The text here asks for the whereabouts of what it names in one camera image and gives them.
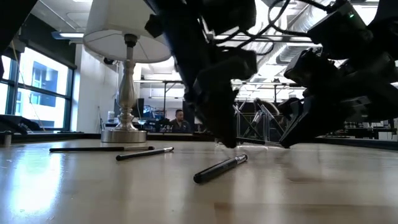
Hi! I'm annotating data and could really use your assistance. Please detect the clear plastic organizer container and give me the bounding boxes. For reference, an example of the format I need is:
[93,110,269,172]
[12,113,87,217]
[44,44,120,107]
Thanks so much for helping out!
[231,111,292,147]

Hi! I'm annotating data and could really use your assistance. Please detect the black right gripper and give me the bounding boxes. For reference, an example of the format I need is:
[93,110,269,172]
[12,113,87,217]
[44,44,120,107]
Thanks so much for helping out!
[278,49,398,149]

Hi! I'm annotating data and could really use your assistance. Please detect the silver ceiling duct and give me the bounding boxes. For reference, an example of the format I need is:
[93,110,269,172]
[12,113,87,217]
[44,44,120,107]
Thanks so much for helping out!
[275,7,315,65]

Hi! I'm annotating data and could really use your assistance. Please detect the ceiling light panel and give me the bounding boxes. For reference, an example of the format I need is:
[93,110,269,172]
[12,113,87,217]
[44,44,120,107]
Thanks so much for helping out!
[51,30,85,40]

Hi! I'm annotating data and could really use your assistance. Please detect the black aluminium table frame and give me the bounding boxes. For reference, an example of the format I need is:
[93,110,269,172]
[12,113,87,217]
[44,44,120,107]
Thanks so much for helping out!
[0,132,398,152]

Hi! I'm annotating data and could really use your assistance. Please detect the black background workstation frame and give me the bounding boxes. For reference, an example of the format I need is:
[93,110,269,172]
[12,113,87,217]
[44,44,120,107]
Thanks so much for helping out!
[133,80,185,119]

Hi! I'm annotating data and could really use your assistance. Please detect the person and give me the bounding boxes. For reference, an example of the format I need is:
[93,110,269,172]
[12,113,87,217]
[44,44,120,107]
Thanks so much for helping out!
[169,108,192,134]

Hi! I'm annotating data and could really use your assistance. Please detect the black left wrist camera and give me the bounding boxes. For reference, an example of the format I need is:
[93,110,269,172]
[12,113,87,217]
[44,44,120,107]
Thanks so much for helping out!
[201,0,257,35]

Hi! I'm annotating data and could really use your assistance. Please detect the large black powder brush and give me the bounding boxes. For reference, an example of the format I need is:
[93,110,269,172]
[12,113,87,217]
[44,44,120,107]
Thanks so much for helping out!
[245,97,280,141]

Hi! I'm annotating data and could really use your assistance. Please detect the large window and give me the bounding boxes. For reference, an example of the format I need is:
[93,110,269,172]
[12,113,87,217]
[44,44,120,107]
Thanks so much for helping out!
[0,46,75,131]

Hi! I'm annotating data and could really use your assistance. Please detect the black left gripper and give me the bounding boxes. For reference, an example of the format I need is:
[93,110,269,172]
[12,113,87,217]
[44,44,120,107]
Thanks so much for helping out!
[146,9,258,149]

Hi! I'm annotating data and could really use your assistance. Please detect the black printed makeup brush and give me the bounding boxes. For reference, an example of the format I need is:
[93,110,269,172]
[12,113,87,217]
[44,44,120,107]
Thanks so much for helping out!
[193,153,249,184]

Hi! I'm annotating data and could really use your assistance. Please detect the white shade silver table lamp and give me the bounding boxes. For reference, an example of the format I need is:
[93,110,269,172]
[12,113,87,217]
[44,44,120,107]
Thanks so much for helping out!
[82,0,173,144]

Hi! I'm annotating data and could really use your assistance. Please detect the black monitor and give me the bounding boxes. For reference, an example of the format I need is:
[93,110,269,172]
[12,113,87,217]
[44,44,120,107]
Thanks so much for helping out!
[113,98,146,119]

